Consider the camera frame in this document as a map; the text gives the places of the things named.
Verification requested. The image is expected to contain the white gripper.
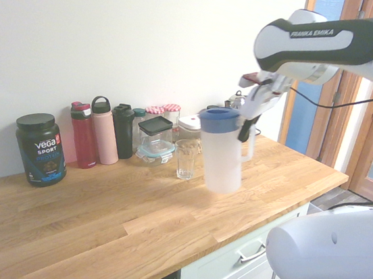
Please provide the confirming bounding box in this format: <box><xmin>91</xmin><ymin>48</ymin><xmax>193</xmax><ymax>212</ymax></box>
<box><xmin>237</xmin><ymin>68</ymin><xmax>293</xmax><ymax>148</ymax></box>

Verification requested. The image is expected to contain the translucent pitcher with blue lid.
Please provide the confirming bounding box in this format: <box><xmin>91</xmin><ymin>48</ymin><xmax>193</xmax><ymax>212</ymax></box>
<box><xmin>189</xmin><ymin>104</ymin><xmax>262</xmax><ymax>198</ymax></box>

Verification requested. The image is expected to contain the pink water bottle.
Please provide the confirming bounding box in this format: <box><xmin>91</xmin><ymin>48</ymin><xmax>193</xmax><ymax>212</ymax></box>
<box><xmin>84</xmin><ymin>94</ymin><xmax>127</xmax><ymax>167</ymax></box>

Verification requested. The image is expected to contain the red water bottle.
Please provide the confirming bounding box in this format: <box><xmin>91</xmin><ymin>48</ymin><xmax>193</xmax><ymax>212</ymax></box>
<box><xmin>63</xmin><ymin>99</ymin><xmax>105</xmax><ymax>171</ymax></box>

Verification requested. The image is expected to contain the stainless steel electric kettle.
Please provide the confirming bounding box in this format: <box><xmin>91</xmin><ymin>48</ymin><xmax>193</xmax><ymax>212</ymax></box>
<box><xmin>224</xmin><ymin>88</ymin><xmax>247</xmax><ymax>112</ymax></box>

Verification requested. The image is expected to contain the cereal container white lid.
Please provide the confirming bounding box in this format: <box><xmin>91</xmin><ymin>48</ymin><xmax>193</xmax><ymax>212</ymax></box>
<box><xmin>174</xmin><ymin>111</ymin><xmax>207</xmax><ymax>155</ymax></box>

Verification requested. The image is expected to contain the clear drinking glass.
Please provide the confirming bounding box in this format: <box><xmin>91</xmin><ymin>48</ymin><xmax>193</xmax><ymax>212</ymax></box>
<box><xmin>170</xmin><ymin>137</ymin><xmax>201</xmax><ymax>182</ymax></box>

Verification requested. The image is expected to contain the glass jar red checkered lid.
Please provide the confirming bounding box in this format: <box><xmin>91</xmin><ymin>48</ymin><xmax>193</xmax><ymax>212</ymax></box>
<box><xmin>143</xmin><ymin>105</ymin><xmax>166</xmax><ymax>124</ymax></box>
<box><xmin>159</xmin><ymin>102</ymin><xmax>182</xmax><ymax>129</ymax></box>

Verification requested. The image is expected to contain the square container black lid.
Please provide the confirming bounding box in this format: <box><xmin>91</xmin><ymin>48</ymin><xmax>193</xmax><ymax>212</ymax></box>
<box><xmin>134</xmin><ymin>113</ymin><xmax>177</xmax><ymax>157</ymax></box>

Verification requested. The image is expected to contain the glass container teal clip lid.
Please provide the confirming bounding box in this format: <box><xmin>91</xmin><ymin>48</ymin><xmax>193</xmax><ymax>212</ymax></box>
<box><xmin>134</xmin><ymin>137</ymin><xmax>176</xmax><ymax>169</ymax></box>

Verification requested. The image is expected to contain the glass jar green lid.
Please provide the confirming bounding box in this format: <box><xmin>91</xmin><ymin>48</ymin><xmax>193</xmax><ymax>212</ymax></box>
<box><xmin>127</xmin><ymin>106</ymin><xmax>147</xmax><ymax>152</ymax></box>

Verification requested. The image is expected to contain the black shaker bottle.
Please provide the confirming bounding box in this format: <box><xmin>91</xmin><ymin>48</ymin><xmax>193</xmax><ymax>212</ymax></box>
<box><xmin>106</xmin><ymin>102</ymin><xmax>140</xmax><ymax>161</ymax></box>

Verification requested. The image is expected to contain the black protein powder tub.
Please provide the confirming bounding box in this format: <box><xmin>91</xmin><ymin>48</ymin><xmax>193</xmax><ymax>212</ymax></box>
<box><xmin>8</xmin><ymin>110</ymin><xmax>74</xmax><ymax>191</ymax></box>

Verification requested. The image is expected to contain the dark red wrist camera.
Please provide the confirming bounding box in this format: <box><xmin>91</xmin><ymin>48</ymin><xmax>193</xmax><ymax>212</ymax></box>
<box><xmin>238</xmin><ymin>70</ymin><xmax>267</xmax><ymax>91</ymax></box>

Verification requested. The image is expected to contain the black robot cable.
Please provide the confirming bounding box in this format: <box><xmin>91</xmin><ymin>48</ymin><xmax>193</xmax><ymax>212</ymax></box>
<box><xmin>286</xmin><ymin>77</ymin><xmax>373</xmax><ymax>115</ymax></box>

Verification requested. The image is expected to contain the wooden door frame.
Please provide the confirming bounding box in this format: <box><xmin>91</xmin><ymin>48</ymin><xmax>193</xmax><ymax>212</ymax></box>
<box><xmin>274</xmin><ymin>0</ymin><xmax>373</xmax><ymax>173</ymax></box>

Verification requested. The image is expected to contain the silver drawer handle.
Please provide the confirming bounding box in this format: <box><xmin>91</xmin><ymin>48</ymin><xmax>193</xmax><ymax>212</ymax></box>
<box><xmin>235</xmin><ymin>239</ymin><xmax>268</xmax><ymax>266</ymax></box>

